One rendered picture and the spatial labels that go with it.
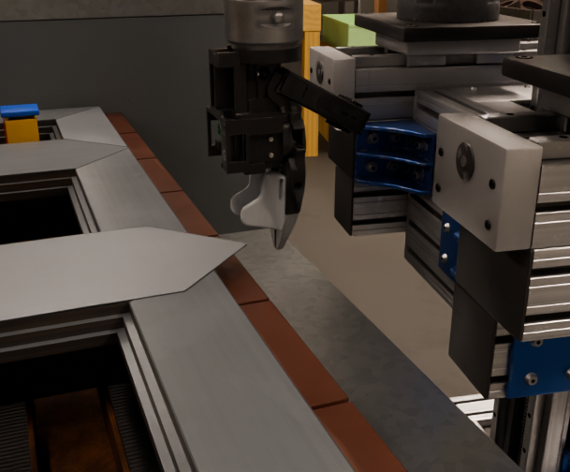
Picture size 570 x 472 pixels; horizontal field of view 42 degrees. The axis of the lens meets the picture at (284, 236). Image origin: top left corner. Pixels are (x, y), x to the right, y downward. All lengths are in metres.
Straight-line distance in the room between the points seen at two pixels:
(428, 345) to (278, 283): 1.29
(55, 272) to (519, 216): 0.43
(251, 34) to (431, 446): 0.43
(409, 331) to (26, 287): 1.80
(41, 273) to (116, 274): 0.07
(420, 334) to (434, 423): 1.59
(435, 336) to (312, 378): 1.80
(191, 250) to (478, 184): 0.30
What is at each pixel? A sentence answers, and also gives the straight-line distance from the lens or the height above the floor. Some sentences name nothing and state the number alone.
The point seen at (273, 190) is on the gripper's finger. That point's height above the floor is 0.91.
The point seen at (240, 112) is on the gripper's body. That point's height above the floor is 0.99.
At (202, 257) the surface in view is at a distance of 0.76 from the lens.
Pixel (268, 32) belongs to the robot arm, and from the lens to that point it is 0.70.
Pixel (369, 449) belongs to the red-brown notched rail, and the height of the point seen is 0.83.
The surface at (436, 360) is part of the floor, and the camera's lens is 2.27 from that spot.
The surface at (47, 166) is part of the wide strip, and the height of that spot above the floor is 0.85.
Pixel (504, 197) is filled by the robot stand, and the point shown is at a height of 0.95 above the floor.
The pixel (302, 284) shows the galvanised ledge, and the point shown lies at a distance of 1.09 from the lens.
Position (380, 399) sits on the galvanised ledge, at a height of 0.68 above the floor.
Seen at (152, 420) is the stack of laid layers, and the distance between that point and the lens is 0.56.
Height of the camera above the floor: 1.15
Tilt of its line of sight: 22 degrees down
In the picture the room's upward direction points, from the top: straight up
